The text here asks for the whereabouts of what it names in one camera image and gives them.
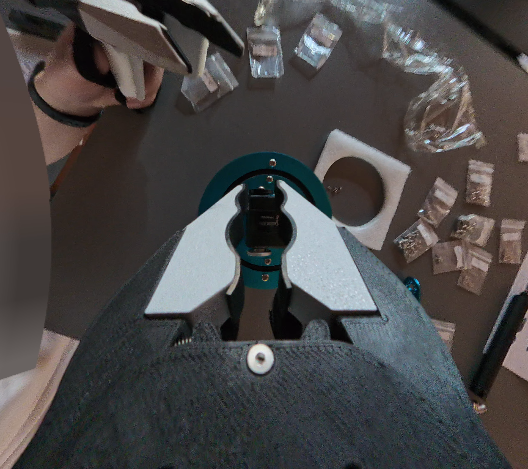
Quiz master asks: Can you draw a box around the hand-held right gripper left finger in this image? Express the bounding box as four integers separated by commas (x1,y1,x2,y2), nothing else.
144,183,247,341

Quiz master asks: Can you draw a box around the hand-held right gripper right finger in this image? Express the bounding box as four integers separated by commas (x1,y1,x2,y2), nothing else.
269,181,380,340

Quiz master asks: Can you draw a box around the blue metal U bracket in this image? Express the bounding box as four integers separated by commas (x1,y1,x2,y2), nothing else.
403,276,424,301

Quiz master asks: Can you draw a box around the blue round base with servo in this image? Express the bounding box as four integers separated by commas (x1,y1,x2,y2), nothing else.
198,153,332,292

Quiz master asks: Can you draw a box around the person's left forearm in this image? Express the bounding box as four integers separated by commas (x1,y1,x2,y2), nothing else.
35,103,99,166

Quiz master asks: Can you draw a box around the dark desk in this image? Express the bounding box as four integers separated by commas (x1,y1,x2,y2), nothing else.
47,0,528,455

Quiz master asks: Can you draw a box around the person's left hand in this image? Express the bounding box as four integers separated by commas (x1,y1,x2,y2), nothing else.
36,29,166,116

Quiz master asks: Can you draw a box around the clear zip bag with part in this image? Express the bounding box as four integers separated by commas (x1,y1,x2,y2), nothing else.
246,25,285,79
181,52,240,112
294,13,343,69

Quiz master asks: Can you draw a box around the black wrist band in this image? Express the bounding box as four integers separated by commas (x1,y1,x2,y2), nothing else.
28,60,104,128

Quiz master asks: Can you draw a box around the white foam square with hole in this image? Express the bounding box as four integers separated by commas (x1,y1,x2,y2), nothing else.
314,129,412,251

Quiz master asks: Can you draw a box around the cluster of small screw bags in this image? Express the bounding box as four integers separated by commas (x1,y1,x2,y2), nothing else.
394,132,528,352

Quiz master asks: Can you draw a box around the crumpled clear plastic bag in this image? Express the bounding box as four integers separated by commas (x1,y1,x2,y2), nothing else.
383,22,487,154

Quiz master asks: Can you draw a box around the black screwdriver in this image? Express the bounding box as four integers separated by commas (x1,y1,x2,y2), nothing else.
469,291,528,402

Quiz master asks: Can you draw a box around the printed instruction sheet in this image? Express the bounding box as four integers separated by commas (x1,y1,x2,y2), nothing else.
483,253,528,384

